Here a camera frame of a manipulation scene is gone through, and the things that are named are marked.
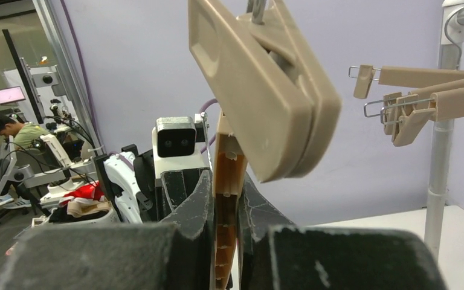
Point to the beige hanger of grey underwear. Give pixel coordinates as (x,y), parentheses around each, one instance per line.
(279,108)

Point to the empty beige clip hanger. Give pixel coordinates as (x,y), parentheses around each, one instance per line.
(400,77)

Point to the pink screen monitor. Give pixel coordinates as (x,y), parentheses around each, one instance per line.
(11,95)

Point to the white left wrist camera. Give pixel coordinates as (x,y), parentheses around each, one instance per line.
(175,143)

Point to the metal clothes rack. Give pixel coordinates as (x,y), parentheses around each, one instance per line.
(449,57)

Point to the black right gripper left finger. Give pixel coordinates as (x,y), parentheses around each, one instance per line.
(174,253)

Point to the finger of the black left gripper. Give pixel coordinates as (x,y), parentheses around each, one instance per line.
(186,188)

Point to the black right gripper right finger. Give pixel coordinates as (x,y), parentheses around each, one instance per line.
(275,253)

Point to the white laundry basket in background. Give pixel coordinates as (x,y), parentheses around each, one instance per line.
(75,210)

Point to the person in green shirt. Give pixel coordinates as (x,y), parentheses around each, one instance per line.
(23,136)

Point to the beige hanger of black underwear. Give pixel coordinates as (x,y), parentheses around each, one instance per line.
(436,112)

